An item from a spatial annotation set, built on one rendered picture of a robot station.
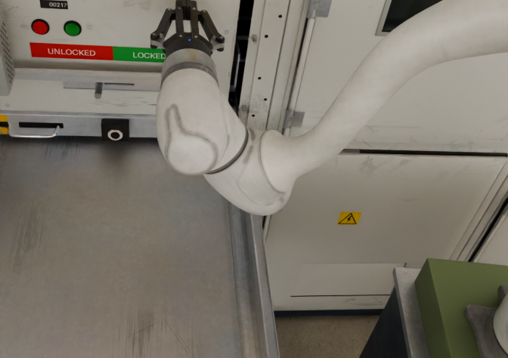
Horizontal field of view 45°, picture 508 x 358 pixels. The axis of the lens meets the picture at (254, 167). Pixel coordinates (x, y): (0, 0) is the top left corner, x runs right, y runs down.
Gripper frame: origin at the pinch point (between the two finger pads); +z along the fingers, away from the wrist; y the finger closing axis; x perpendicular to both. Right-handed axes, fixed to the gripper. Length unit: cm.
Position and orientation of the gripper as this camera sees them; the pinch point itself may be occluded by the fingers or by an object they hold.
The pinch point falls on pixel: (185, 3)
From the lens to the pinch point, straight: 118.7
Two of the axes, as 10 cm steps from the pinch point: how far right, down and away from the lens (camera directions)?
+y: 9.9, 0.1, 1.6
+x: 1.2, -7.0, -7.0
